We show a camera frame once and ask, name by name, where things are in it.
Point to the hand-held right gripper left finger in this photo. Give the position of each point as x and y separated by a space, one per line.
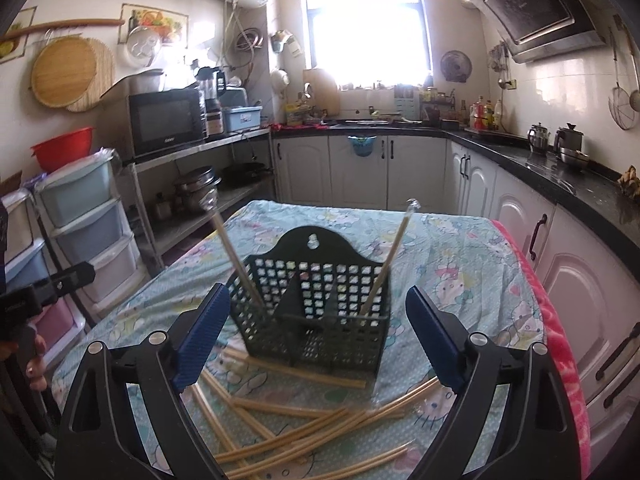
200 340

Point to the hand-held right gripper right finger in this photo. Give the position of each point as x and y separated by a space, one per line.
436 340

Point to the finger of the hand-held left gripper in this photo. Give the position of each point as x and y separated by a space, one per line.
75 277

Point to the bamboo chopstick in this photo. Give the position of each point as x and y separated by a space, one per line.
392 250
232 255

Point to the pile of chopsticks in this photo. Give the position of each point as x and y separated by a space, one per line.
300 412

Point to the dark green perforated utensil basket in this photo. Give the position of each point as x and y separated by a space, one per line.
300 242

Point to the person's left hand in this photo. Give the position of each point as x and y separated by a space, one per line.
37 355

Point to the pink plastic drawer unit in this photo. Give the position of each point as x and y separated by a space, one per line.
55 325

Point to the cartoon cat printed tablecloth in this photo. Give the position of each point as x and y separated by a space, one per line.
450 270

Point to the pale blue plastic drawer unit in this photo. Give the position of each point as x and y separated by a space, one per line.
85 195

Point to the red plastic basin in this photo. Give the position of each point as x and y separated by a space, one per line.
62 147

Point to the stacked steel pots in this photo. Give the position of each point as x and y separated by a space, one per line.
197 187

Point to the white kitchen cabinets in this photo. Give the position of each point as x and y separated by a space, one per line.
415 170

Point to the black wok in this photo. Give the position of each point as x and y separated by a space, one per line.
247 172

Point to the black microwave oven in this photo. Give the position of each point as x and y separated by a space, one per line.
165 122

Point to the metal shelf rack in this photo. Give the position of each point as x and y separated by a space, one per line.
210 147

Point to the black countertop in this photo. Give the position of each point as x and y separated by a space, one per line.
540 165

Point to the round bamboo tray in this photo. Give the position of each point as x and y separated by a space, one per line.
106 70
62 72

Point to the blue hanging bin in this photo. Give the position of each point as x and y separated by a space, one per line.
362 145

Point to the black blender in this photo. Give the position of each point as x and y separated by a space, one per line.
212 105

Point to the glass coffee press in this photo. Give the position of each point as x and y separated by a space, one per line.
538 140

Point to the blue plastic crate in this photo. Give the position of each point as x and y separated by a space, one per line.
242 119

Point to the group of sauce bottles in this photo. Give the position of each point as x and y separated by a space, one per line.
485 115

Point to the steel kettle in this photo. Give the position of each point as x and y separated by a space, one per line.
570 142

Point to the glass pot lid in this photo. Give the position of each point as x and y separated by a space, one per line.
144 46

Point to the ginger root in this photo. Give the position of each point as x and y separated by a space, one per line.
631 180

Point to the long wooden rolling pin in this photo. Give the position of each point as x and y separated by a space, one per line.
65 25

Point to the wooden cutting board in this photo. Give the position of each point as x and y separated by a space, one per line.
322 92

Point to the hanging metal strainer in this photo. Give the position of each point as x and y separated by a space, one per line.
624 110

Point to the kitchen window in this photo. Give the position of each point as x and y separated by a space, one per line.
367 20

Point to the black range hood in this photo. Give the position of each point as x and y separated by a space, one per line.
535 5

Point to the fruit wall poster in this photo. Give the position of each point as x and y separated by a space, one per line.
155 22

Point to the small wall fan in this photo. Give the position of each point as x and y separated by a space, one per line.
455 65

